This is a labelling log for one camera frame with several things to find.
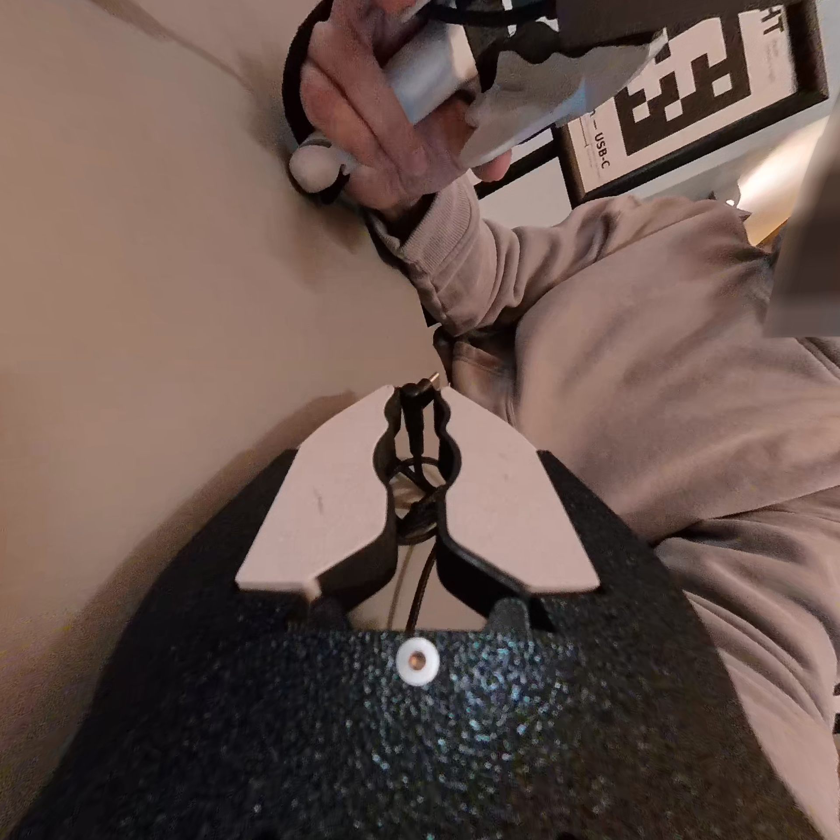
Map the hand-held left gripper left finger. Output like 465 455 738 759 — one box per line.
235 385 403 610

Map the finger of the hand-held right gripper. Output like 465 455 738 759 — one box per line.
497 31 665 111
461 80 591 166

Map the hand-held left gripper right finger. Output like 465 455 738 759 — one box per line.
433 386 602 621

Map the black angled-plug USB cable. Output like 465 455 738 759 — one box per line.
387 375 455 632

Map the grey desk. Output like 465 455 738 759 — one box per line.
0 0 460 840

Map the person's right hand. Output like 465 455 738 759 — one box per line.
298 0 514 216

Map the person's grey clothing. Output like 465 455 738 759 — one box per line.
451 193 840 840

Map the black framed marker sign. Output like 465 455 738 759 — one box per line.
474 0 831 206

